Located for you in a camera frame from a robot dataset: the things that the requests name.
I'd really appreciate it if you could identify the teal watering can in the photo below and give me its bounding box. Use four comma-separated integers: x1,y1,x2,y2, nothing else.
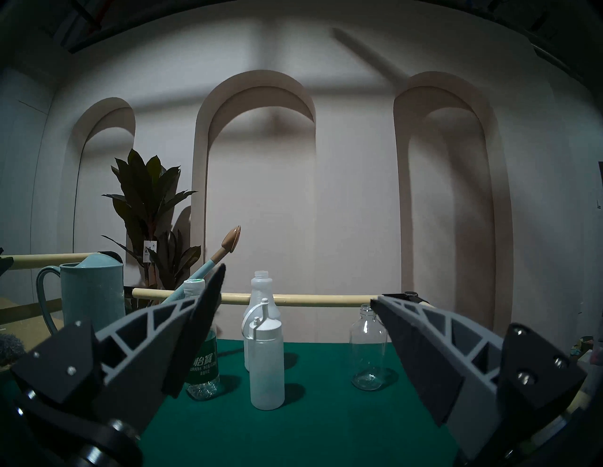
36,225,242,336

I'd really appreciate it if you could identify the clear green-label water bottle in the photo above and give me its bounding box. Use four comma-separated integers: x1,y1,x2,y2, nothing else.
183,279,222,402

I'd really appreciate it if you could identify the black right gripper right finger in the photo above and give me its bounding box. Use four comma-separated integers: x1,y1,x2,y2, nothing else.
370,295,588,461

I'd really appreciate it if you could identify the tall dark leafy plant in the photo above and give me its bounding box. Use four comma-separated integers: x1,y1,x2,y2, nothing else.
101,149,202,290

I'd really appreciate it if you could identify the light wooden table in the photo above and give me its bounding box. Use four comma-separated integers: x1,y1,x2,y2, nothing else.
0,297,64,372

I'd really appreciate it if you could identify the tall white plastic bottle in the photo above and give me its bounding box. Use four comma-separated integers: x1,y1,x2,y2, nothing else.
242,270,276,372

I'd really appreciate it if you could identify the grey fluffy duster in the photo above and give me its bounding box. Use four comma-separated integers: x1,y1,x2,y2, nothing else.
0,332,26,368

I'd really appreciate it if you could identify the white pump bottle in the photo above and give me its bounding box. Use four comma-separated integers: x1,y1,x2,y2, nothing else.
242,298,285,411

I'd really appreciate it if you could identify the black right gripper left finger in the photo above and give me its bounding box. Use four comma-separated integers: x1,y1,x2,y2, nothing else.
10,263,227,445

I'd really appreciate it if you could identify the clear glass bottle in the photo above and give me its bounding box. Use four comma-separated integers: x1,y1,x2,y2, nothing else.
350,304,389,391

